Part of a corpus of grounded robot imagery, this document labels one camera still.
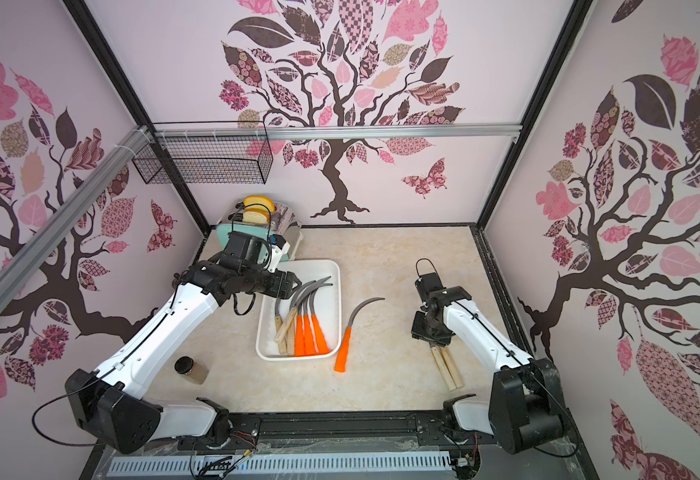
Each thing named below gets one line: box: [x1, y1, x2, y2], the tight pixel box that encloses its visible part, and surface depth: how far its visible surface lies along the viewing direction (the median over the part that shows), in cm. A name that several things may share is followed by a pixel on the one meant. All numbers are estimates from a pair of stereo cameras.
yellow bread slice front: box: [242, 209, 270, 224], surface depth 100 cm
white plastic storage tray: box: [256, 259, 343, 361], surface depth 94 cm
